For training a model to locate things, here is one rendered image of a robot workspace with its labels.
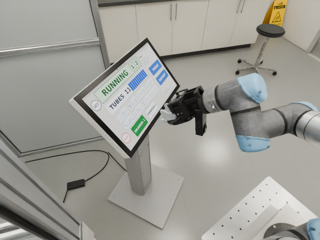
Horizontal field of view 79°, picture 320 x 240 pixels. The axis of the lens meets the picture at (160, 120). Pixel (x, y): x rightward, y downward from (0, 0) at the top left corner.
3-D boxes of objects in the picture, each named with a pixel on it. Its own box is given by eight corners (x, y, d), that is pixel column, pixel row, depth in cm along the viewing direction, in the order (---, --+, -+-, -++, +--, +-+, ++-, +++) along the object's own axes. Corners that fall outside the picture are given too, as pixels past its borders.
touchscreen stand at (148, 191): (184, 179, 173) (202, 87, 98) (162, 230, 145) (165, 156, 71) (135, 157, 188) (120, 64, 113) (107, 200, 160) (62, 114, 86)
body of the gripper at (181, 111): (174, 92, 67) (203, 81, 58) (187, 111, 70) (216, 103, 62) (164, 106, 62) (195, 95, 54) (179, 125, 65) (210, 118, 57)
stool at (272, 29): (256, 59, 313) (273, 17, 268) (281, 79, 275) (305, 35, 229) (225, 64, 303) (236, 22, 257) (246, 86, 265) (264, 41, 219)
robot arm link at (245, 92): (262, 105, 44) (253, 69, 44) (219, 115, 52) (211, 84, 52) (272, 102, 50) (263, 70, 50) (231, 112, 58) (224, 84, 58)
